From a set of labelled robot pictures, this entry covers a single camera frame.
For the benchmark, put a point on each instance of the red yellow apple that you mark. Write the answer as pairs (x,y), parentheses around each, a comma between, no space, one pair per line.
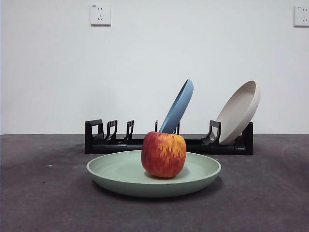
(164,154)

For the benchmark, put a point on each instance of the green plate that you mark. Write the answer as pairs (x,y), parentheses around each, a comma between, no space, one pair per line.
(116,169)

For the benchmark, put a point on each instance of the blue plate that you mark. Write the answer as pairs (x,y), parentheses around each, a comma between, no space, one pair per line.
(178,108)

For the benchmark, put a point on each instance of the black plate rack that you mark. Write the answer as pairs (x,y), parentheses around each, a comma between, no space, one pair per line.
(212,148)

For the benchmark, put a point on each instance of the cream white plate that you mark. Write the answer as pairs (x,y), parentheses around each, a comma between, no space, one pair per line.
(239,113)

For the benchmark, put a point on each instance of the white wall socket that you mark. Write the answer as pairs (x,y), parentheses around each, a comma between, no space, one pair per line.
(101,15)
(301,15)

